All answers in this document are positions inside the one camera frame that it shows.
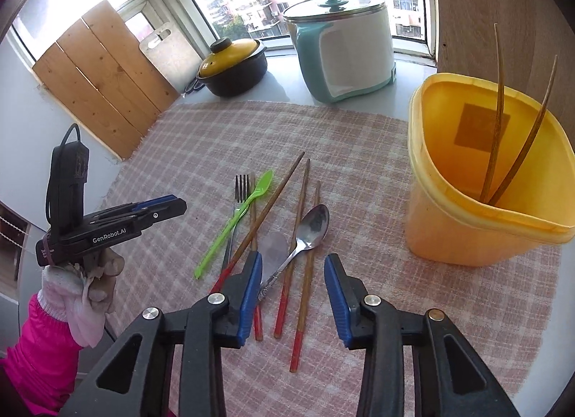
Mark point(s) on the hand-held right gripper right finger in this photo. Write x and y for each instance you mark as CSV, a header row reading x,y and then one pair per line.
x,y
337,300

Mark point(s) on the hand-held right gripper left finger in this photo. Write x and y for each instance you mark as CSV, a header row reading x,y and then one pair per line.
x,y
251,295

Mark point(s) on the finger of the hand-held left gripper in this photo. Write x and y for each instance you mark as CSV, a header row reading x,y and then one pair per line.
x,y
152,202
166,212

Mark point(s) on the red-tipped wooden chopstick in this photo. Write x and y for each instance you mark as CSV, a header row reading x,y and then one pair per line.
x,y
302,192
304,291
254,228
278,192

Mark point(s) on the clear plastic spoon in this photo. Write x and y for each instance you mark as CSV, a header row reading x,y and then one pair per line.
x,y
275,255

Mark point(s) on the metal spoon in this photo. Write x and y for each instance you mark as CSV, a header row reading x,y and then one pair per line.
x,y
314,226

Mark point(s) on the metal fork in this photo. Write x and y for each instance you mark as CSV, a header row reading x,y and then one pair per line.
x,y
242,188

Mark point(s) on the green plastic spoon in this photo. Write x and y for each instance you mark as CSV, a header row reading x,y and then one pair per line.
x,y
260,188

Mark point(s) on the yellow plastic container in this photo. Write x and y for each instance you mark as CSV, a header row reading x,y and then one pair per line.
x,y
453,228

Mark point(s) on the person's left forearm pink sleeve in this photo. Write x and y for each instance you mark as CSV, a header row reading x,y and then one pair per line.
x,y
36,354

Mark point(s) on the person's left hand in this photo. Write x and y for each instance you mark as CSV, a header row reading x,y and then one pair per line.
x,y
96,295

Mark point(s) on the wooden plank board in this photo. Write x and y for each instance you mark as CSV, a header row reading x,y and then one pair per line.
x,y
103,75

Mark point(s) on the black scissors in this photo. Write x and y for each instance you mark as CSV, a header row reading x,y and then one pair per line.
x,y
193,86

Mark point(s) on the white cutting board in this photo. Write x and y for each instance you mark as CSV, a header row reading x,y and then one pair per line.
x,y
168,57

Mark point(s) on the pink checked cloth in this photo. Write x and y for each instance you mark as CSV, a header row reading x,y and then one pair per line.
x,y
359,152

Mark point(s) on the black clay pot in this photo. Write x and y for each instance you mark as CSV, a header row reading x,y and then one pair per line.
x,y
238,77

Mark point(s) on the yellow pot lid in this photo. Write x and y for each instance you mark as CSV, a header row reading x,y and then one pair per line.
x,y
229,55

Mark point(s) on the white and teal pot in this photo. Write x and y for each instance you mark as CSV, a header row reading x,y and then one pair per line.
x,y
355,53

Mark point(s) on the brown chopstick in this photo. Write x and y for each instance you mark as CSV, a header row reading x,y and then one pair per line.
x,y
537,122
497,98

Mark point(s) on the glass lid with teal knob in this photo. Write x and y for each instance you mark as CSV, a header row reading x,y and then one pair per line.
x,y
333,0

